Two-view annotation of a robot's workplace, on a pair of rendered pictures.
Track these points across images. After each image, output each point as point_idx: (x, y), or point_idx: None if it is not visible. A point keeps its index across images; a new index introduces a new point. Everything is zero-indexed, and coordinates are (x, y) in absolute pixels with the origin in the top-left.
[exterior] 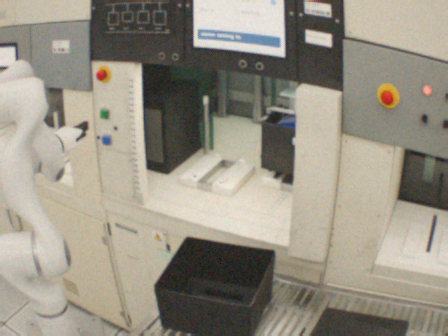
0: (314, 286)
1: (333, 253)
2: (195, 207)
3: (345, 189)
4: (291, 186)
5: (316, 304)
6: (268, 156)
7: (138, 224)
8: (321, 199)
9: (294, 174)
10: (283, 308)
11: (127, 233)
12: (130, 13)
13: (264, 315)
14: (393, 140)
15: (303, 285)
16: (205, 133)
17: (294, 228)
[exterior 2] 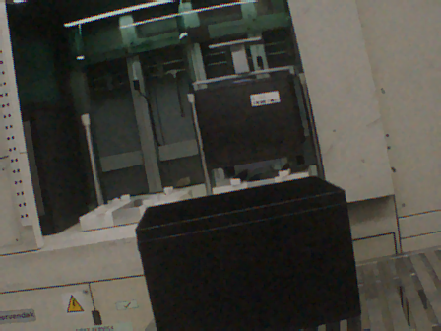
0: (395, 256)
1: (402, 184)
2: (127, 231)
3: (382, 57)
4: (268, 181)
5: (420, 262)
6: (217, 144)
7: (33, 295)
8: (354, 71)
9: (299, 45)
10: (371, 279)
11: (15, 326)
12: None
13: None
14: None
15: (375, 261)
16: (94, 177)
17: (327, 143)
